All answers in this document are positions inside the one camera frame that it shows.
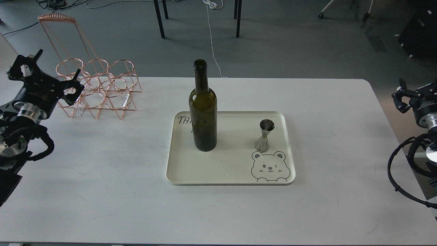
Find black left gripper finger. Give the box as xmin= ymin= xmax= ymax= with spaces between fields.
xmin=6 ymin=49 xmax=43 ymax=81
xmin=56 ymin=69 xmax=84 ymax=106

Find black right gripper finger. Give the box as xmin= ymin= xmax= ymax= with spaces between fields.
xmin=392 ymin=79 xmax=415 ymax=113

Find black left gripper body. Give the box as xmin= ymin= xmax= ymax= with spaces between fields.
xmin=13 ymin=76 xmax=64 ymax=113

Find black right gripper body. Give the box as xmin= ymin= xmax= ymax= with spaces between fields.
xmin=412 ymin=84 xmax=437 ymax=118

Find dark green wine bottle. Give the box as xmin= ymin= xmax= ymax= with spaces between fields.
xmin=189 ymin=59 xmax=217 ymax=152

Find silver steel jigger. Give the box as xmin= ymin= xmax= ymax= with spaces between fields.
xmin=254 ymin=119 xmax=275 ymax=153

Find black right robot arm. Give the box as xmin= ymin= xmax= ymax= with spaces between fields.
xmin=390 ymin=78 xmax=437 ymax=179

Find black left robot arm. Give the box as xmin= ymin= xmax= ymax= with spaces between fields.
xmin=0 ymin=50 xmax=84 ymax=205

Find black equipment case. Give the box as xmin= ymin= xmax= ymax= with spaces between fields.
xmin=398 ymin=0 xmax=437 ymax=57

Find white chair base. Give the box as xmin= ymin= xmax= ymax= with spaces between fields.
xmin=317 ymin=0 xmax=376 ymax=21

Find cream bear serving tray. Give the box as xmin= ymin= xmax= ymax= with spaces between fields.
xmin=166 ymin=111 xmax=296 ymax=185

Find black table legs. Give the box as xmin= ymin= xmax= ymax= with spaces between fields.
xmin=153 ymin=0 xmax=243 ymax=39

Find copper wire bottle rack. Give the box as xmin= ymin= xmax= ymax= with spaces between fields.
xmin=38 ymin=13 xmax=142 ymax=119

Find white floor cable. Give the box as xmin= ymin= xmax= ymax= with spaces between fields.
xmin=203 ymin=0 xmax=228 ymax=78

